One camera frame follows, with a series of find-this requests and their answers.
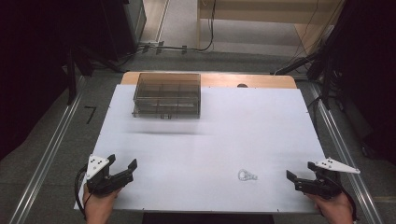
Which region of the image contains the white table mat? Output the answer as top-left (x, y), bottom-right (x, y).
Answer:
top-left (73, 84), bottom-right (327, 215)

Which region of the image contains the light wooden desk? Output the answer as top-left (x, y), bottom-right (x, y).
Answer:
top-left (195, 0), bottom-right (346, 54)

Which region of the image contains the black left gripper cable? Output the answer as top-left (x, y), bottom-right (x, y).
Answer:
top-left (74, 163), bottom-right (94, 220)

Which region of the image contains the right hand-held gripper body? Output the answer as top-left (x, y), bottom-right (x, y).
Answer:
top-left (293, 157), bottom-right (361, 201)

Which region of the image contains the black floor cable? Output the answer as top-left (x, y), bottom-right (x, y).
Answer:
top-left (118, 0), bottom-right (218, 68)

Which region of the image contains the aluminium floor rail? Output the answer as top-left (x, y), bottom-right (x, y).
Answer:
top-left (306, 81), bottom-right (386, 224)
top-left (7, 76), bottom-right (88, 224)

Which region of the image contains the black tripod stand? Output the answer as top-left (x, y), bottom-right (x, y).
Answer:
top-left (270, 50), bottom-right (321, 77)

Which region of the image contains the black metal stand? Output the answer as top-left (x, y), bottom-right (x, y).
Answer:
top-left (64, 45), bottom-right (94, 106)

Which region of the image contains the dark curtain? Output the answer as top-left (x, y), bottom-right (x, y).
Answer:
top-left (306, 0), bottom-right (396, 166)
top-left (0, 0), bottom-right (125, 161)

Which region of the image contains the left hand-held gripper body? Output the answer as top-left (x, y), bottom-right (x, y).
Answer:
top-left (85, 154), bottom-right (134, 197)

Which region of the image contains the clear plastic compartment box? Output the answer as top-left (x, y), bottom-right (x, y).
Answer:
top-left (132, 72), bottom-right (202, 120)

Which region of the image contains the person's left hand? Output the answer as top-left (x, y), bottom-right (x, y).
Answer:
top-left (82, 183), bottom-right (122, 224)

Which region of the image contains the wooden table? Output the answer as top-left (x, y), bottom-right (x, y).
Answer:
top-left (120, 71), bottom-right (298, 90)

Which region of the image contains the white power strip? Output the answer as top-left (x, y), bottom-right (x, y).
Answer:
top-left (138, 40), bottom-right (165, 55)

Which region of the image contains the person's right hand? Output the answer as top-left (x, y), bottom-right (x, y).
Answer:
top-left (304, 191), bottom-right (355, 224)

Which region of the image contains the small clear beaded bracelet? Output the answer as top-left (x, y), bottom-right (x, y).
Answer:
top-left (237, 168), bottom-right (259, 182)

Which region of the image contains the black cabinet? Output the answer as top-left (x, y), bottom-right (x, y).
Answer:
top-left (99, 0), bottom-right (148, 63)

